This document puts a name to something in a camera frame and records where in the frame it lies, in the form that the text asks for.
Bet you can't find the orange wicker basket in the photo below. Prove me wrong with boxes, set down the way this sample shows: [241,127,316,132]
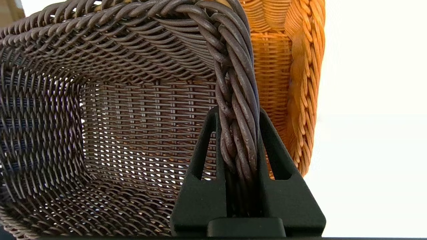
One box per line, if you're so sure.
[239,0,326,177]

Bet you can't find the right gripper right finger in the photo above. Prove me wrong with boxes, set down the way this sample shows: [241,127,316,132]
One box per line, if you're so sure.
[257,108,327,237]

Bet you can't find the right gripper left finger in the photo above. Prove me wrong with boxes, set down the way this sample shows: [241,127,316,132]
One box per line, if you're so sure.
[170,106,228,237]

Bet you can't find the dark brown wicker basket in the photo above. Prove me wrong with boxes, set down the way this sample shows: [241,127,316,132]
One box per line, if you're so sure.
[0,0,261,239]

